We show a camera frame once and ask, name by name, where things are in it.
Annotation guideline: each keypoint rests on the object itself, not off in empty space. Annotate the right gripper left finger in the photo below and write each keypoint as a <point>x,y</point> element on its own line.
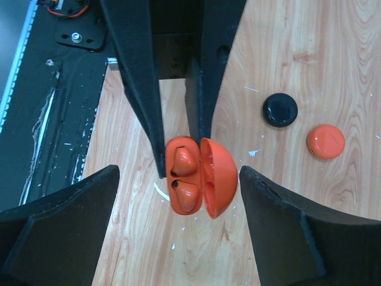
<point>57,239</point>

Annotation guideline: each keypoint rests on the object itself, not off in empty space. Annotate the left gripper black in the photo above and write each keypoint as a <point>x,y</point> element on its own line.
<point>157,40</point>

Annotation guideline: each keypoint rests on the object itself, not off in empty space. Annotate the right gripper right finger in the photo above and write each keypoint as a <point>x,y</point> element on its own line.
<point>297,241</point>

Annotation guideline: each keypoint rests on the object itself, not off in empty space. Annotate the orange earbud charging case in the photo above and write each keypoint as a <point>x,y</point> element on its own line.
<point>326,141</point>

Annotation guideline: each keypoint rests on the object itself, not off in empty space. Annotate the orange earbud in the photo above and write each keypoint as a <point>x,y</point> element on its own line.
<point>186,197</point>
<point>184,162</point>

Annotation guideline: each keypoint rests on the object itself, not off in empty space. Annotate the black earbud charging case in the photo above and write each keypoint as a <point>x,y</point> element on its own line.
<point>279,110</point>

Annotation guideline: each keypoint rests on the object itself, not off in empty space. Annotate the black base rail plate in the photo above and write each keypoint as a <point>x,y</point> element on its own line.
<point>48,115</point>

